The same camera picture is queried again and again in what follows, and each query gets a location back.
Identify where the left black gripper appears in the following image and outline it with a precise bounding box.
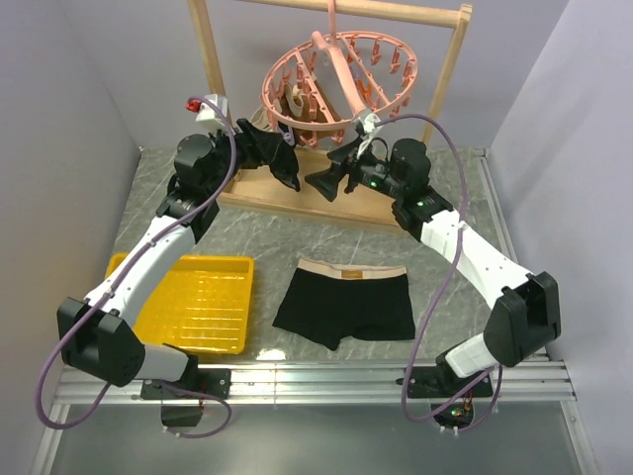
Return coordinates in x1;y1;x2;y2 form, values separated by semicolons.
207;118;284;198

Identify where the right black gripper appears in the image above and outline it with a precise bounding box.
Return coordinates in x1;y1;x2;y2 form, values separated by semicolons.
304;139;405;204

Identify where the pink round clip hanger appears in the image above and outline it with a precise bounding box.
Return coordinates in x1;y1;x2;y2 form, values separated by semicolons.
260;1;418;143

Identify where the black underwear beige waistband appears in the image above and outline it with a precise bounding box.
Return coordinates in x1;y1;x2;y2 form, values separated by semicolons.
273;257;415;351

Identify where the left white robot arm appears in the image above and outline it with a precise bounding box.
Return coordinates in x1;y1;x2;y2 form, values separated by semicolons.
57;119;265;398

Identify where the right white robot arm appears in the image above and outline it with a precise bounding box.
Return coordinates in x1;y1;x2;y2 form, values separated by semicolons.
306;139;562;396

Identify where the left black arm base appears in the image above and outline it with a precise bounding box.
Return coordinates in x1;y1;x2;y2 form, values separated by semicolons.
140;368;232;439

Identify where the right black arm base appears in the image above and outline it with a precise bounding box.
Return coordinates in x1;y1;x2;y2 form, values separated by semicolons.
407;364;500;433

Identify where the beige underwear on hanger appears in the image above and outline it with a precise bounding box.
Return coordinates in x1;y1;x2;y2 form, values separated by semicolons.
249;107;271;132

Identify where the brown underwear on hanger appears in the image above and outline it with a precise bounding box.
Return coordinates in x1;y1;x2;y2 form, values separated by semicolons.
279;83;344;148

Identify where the wooden hanging rack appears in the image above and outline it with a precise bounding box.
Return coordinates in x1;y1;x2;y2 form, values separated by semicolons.
219;1;473;228

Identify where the yellow plastic tray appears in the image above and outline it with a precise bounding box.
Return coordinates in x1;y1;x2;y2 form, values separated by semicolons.
86;251;254;355

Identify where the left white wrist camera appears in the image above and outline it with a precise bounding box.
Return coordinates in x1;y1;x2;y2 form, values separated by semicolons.
185;94;228;135

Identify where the aluminium mounting rail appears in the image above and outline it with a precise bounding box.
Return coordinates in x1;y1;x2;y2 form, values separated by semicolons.
33;357;598;474

